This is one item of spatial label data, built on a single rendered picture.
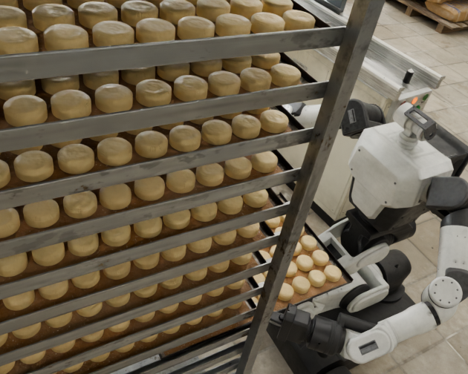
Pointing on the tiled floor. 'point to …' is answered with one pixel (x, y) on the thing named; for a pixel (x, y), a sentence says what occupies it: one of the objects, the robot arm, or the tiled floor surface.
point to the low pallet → (418, 7)
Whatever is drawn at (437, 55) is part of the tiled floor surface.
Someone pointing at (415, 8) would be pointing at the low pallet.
